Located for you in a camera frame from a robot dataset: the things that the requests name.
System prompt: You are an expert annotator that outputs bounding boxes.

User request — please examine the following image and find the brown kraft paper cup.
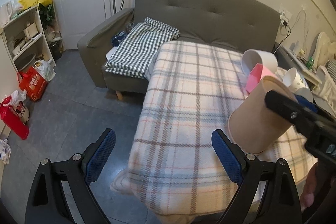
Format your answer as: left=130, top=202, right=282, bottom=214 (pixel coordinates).
left=228, top=76, right=296, bottom=154

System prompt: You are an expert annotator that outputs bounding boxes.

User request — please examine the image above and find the grey cylinder cup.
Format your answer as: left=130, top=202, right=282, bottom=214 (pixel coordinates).
left=294, top=88, right=314, bottom=103

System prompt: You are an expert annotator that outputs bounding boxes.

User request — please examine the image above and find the white cup green print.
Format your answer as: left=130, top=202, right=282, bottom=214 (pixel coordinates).
left=282, top=68, right=309, bottom=92

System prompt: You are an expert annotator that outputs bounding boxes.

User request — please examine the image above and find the white cylinder cup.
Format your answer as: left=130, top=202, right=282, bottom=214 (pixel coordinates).
left=241, top=49, right=278, bottom=76

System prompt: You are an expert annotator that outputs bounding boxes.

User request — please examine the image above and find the person right hand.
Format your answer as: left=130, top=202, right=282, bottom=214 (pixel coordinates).
left=299, top=161, right=324, bottom=211

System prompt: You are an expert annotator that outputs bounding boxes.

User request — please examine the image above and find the white bedside table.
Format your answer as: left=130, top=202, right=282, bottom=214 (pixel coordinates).
left=281, top=47, right=322, bottom=89

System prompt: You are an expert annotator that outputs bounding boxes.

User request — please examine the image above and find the striped pillow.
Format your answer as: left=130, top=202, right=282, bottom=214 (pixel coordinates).
left=326, top=59, right=336, bottom=83

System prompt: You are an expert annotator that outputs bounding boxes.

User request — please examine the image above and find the green bottle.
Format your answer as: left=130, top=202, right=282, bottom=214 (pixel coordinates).
left=306, top=57, right=314, bottom=70

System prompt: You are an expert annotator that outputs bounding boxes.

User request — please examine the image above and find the white headboard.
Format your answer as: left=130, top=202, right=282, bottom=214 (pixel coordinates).
left=312, top=32, right=331, bottom=69

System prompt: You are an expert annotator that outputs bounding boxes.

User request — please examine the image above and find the pink box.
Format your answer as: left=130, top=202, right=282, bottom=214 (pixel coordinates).
left=245, top=63, right=276, bottom=94

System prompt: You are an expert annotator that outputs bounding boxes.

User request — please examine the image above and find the red gift bag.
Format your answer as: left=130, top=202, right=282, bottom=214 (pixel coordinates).
left=1, top=90, right=30, bottom=140

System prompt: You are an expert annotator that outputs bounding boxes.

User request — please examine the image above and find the plaid tablecloth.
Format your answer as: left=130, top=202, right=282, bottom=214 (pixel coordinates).
left=110, top=40, right=318, bottom=217

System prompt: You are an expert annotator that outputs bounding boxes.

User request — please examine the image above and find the red shopping bag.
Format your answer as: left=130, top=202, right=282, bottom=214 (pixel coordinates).
left=17, top=67, right=47, bottom=102

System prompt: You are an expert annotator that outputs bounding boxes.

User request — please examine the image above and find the white plastic bag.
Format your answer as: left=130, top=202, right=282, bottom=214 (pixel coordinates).
left=34, top=60, right=56, bottom=82

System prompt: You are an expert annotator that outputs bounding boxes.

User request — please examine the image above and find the green checked cloth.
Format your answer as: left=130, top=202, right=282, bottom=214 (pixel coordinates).
left=105, top=17, right=180, bottom=79

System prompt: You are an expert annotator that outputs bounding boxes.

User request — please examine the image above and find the blue snack packet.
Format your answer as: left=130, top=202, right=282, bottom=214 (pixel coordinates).
left=111, top=31, right=127, bottom=47

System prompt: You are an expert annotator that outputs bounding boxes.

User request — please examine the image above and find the grey sofa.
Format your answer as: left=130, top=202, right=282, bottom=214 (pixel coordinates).
left=77, top=0, right=280, bottom=94

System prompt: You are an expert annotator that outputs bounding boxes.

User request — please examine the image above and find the white shelf unit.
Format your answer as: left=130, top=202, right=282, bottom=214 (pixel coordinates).
left=1, top=6, right=56, bottom=72

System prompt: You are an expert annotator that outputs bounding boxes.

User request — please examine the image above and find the white electric kettle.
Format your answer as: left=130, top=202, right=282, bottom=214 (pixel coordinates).
left=0, top=2, right=13, bottom=20

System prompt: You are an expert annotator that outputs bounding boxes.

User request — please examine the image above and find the black charger cable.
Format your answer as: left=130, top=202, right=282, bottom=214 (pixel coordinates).
left=273, top=20, right=292, bottom=54

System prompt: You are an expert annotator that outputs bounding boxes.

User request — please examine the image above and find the wall power socket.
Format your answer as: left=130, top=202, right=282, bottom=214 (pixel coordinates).
left=278, top=6, right=292, bottom=27

